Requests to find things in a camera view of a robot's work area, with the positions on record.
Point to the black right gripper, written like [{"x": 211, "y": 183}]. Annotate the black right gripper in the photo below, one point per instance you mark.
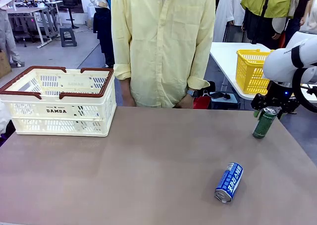
[{"x": 275, "y": 96}]

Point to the dark green drink can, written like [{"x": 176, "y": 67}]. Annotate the dark green drink can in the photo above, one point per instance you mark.
[{"x": 263, "y": 124}]

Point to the blue and white drink can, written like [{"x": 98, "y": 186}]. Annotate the blue and white drink can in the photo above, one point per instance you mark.
[{"x": 229, "y": 183}]

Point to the person's right forearm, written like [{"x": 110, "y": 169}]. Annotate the person's right forearm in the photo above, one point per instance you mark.
[{"x": 125, "y": 88}]

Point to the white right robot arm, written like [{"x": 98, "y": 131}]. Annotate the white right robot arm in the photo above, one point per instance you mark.
[{"x": 287, "y": 61}]

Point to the yellow plastic shopping basket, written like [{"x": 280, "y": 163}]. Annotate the yellow plastic shopping basket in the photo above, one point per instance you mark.
[{"x": 250, "y": 73}]

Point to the person's left hand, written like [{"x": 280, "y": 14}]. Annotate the person's left hand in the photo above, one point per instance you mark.
[{"x": 184, "y": 102}]

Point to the person's right hand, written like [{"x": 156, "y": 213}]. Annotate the person's right hand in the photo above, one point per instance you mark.
[{"x": 128, "y": 101}]

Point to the black smartphone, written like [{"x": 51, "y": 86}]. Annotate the black smartphone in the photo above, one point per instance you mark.
[{"x": 217, "y": 95}]

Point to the red bag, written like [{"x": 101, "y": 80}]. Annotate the red bag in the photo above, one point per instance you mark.
[{"x": 201, "y": 102}]

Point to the white side table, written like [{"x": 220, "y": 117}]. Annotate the white side table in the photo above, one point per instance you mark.
[{"x": 223, "y": 61}]

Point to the grey wristwatch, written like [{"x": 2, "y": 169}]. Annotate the grey wristwatch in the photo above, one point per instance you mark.
[{"x": 192, "y": 93}]

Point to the mannequin in lime vest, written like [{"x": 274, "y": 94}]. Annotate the mannequin in lime vest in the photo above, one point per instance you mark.
[{"x": 265, "y": 4}]

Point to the mannequin in beige top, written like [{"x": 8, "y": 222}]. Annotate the mannequin in beige top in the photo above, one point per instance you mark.
[{"x": 310, "y": 12}]

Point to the person in yellow shirt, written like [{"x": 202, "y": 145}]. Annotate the person in yellow shirt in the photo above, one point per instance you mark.
[{"x": 163, "y": 44}]

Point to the mannequin in dark skirt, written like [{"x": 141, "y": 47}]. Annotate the mannequin in dark skirt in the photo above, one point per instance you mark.
[{"x": 105, "y": 29}]

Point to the black step stool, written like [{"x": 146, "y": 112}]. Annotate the black step stool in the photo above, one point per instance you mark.
[{"x": 68, "y": 38}]

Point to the black office chair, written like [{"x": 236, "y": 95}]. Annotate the black office chair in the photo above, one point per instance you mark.
[{"x": 70, "y": 4}]

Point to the white desk with grey legs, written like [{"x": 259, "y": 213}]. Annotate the white desk with grey legs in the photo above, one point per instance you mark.
[{"x": 32, "y": 14}]

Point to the brown cardboard box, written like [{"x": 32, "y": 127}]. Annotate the brown cardboard box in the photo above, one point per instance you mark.
[{"x": 4, "y": 64}]

